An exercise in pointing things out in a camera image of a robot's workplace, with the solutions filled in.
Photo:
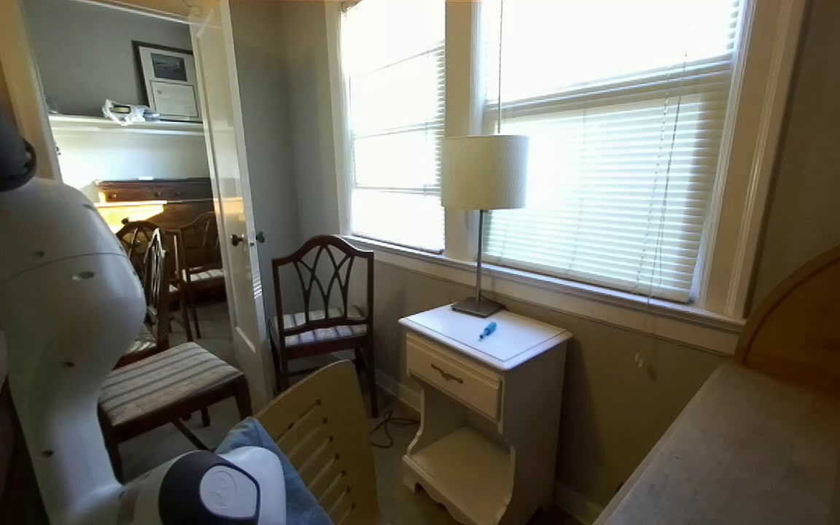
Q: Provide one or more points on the white table lamp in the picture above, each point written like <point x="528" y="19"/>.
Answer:
<point x="479" y="175"/>

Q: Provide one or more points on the blue cloth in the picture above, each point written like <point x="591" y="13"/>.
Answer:
<point x="301" y="506"/>

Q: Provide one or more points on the wooden roll-top desk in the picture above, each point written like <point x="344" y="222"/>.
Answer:
<point x="760" y="442"/>

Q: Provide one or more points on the white window blinds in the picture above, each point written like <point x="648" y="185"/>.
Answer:
<point x="622" y="106"/>

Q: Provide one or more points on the dark chair by window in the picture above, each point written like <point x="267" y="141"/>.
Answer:
<point x="321" y="305"/>

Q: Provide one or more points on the framed picture on shelf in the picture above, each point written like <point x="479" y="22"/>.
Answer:
<point x="167" y="79"/>

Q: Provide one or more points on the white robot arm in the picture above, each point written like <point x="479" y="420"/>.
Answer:
<point x="67" y="311"/>

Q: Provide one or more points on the white nightstand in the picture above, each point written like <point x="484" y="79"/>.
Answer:
<point x="489" y="411"/>

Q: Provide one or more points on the white open door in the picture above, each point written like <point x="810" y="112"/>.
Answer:
<point x="232" y="198"/>

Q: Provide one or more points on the light wooden slatted chair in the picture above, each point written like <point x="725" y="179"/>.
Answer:
<point x="321" y="427"/>

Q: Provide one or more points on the dark chair striped seat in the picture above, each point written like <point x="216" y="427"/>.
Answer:
<point x="167" y="389"/>

